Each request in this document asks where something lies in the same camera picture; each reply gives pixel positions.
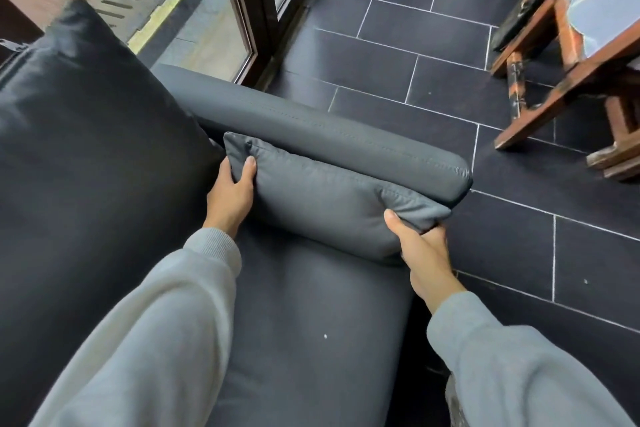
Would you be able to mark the person's right forearm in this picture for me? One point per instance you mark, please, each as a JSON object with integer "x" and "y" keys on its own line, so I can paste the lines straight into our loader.
{"x": 515, "y": 366}

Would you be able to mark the grey sofa seat cushion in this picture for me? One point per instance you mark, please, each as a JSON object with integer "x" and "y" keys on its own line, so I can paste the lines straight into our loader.
{"x": 310, "y": 336}

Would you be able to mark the small grey cushion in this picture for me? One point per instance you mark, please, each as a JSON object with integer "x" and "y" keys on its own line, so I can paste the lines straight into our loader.
{"x": 330, "y": 201}

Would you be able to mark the person's left hand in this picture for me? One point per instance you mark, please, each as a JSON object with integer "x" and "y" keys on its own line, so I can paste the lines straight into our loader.
{"x": 229, "y": 200}

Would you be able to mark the wooden glass-top table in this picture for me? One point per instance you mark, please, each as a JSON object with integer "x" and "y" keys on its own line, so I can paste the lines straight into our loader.
{"x": 575, "y": 61}

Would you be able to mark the large dark back cushion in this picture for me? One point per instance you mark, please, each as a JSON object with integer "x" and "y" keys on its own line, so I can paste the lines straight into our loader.
{"x": 95, "y": 191}

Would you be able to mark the person's left forearm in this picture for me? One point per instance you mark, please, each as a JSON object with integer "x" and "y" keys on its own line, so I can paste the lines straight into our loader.
{"x": 150, "y": 336}

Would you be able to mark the dark framed glass door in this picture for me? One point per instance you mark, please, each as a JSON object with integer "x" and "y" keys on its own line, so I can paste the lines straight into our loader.
{"x": 260, "y": 1}

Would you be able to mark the person's right thumb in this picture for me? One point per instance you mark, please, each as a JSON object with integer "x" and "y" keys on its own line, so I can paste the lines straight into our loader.
{"x": 397, "y": 226}

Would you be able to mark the person's left thumb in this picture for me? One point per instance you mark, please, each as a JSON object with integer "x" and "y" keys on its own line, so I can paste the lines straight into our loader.
{"x": 249, "y": 169}

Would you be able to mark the person's right hand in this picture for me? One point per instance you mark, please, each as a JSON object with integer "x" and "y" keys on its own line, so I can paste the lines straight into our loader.
{"x": 426, "y": 261}

